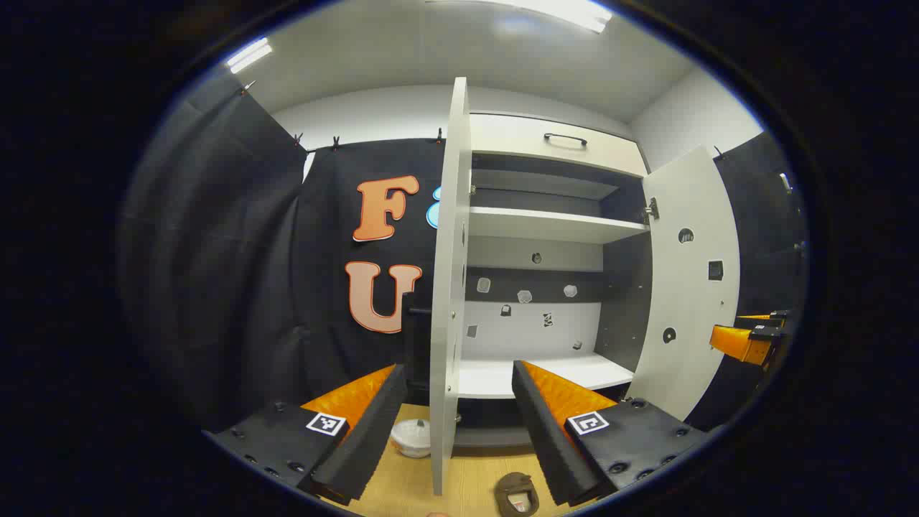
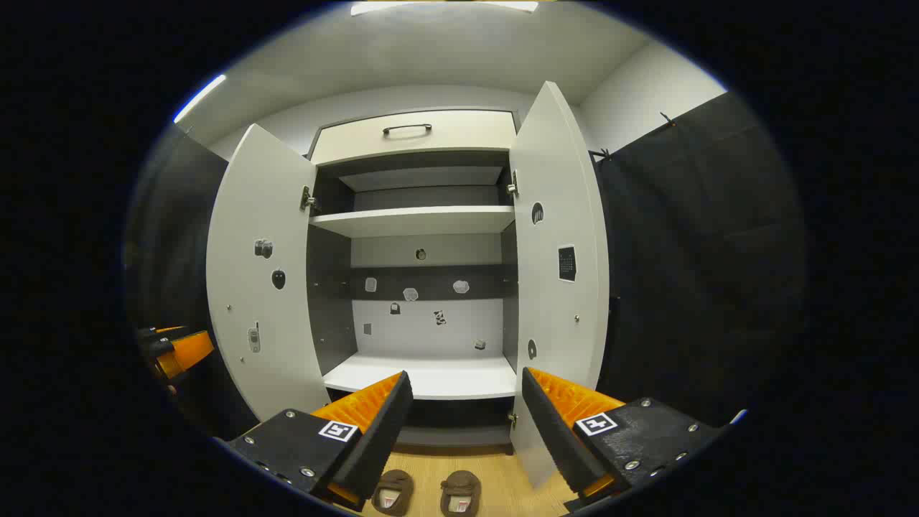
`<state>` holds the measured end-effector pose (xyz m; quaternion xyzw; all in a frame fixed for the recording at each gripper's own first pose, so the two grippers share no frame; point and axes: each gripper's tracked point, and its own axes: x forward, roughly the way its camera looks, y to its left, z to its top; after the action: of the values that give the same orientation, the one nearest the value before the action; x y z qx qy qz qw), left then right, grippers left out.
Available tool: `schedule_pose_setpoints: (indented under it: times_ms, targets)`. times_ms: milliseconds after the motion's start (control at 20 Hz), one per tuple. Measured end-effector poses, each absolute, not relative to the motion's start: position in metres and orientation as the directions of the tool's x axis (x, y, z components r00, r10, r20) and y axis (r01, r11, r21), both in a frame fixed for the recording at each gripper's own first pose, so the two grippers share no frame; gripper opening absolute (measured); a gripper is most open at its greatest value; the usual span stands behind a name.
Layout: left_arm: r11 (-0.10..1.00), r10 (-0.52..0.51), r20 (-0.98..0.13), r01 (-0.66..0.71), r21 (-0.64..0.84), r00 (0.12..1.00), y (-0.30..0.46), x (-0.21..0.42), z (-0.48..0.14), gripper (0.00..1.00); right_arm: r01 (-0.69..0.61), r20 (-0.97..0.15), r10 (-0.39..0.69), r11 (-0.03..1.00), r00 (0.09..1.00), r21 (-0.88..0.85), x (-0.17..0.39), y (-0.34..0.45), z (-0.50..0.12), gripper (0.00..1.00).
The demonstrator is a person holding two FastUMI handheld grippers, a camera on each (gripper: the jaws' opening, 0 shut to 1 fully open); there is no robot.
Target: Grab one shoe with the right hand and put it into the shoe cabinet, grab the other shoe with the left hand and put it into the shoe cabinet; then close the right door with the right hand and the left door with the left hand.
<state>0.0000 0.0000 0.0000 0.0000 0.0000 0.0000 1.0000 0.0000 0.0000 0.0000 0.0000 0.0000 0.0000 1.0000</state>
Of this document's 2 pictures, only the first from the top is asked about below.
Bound white lidded bowl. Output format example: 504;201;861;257
390;418;433;459

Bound ceiling light panel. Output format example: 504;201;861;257
225;37;274;75
424;0;613;34

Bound white shoe cabinet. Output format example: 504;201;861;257
454;111;654;450

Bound black backdrop cloth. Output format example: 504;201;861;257
118;68;449;432
686;131;808;432

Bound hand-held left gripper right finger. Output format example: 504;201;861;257
511;359;712;507

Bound brown suede shoe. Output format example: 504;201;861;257
494;472;541;516

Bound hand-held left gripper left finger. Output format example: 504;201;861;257
203;363;409;507

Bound black door handle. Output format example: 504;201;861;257
402;291;434;392

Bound white cabinet drawer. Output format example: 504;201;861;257
470;113;649;178

